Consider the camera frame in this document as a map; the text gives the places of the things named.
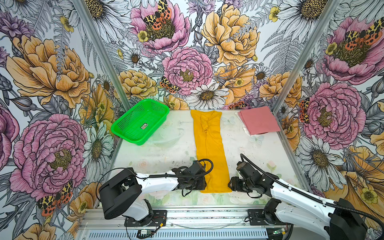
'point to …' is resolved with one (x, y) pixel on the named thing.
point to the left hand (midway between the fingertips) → (201, 189)
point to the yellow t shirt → (207, 126)
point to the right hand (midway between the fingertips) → (233, 191)
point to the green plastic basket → (138, 125)
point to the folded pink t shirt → (259, 120)
